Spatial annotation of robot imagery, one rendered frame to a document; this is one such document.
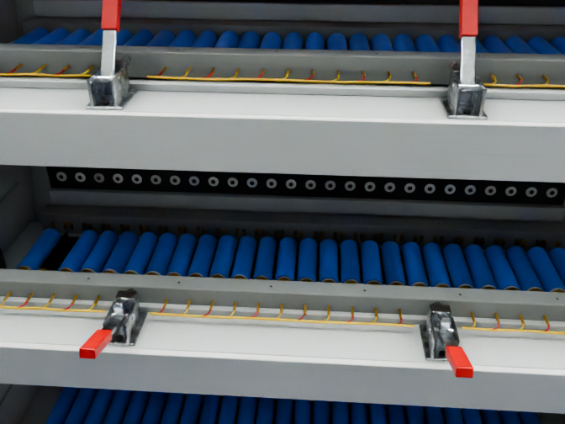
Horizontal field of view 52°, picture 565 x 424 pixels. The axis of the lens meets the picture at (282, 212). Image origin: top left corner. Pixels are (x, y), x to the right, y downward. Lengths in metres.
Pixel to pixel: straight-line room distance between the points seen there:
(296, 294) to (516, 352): 0.19
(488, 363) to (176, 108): 0.32
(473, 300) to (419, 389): 0.09
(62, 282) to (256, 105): 0.24
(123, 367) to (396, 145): 0.29
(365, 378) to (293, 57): 0.27
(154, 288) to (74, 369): 0.09
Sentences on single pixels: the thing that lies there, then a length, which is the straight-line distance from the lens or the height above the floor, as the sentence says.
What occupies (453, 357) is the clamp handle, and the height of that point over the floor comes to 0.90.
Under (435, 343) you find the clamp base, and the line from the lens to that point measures 0.48.
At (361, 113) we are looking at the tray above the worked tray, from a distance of 0.44.
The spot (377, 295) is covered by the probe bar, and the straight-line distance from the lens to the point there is 0.51.
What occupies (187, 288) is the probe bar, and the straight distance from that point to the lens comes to 0.52.
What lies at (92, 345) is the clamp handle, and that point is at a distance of 0.45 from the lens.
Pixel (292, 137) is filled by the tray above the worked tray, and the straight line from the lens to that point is 0.43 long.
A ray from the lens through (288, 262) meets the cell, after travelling 0.55.
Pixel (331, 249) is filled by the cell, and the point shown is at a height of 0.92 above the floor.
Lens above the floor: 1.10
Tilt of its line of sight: 15 degrees down
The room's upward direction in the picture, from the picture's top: 1 degrees clockwise
